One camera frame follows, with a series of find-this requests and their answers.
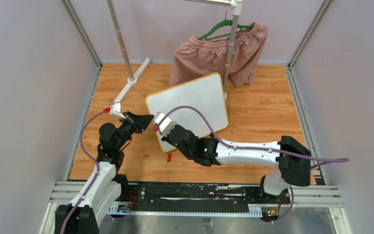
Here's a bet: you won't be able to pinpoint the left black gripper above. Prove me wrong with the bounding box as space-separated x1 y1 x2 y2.
115 112 154 151

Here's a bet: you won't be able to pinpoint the yellow framed whiteboard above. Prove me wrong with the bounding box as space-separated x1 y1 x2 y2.
145 73 229 137

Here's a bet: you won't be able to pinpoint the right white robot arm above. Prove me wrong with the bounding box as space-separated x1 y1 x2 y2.
161 125 311 204

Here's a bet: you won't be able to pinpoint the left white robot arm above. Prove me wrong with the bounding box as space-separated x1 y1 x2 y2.
54 111 154 234

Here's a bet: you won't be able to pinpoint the pink shorts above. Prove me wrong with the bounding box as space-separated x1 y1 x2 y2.
168 22 268 88

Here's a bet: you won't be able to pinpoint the green clothes hanger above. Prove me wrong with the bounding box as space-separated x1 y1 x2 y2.
198 10 254 41

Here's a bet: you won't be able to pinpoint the silver clothes rack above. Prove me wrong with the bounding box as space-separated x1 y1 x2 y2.
107 0 243 103

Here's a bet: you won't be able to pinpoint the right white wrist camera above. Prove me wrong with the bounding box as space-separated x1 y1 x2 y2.
154 113 177 137

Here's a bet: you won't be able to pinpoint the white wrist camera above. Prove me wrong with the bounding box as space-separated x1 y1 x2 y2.
154 113 177 137
109 102 126 120

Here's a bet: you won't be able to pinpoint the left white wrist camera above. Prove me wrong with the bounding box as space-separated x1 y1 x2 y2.
109 102 126 120

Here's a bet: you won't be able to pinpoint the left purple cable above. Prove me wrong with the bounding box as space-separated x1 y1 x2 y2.
59 107 111 234

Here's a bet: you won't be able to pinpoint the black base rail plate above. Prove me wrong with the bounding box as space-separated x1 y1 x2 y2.
50 180 342 217

